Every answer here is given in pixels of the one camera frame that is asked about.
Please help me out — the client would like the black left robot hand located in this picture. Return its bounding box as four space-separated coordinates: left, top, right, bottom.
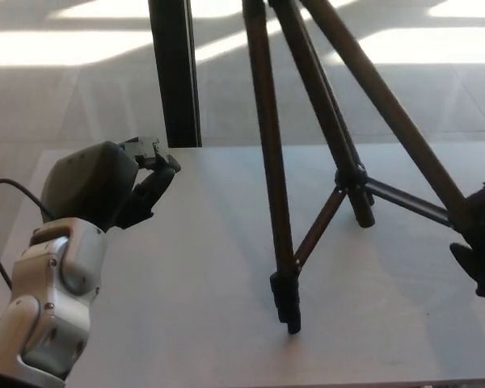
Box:
40 136 183 231

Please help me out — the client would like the brown tripod with black clamps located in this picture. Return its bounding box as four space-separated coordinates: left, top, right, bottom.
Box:
242 0 470 335

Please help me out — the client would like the black vertical pillar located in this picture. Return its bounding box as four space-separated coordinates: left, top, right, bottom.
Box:
148 0 203 149

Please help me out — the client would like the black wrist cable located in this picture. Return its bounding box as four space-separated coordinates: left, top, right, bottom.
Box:
0 179 53 290

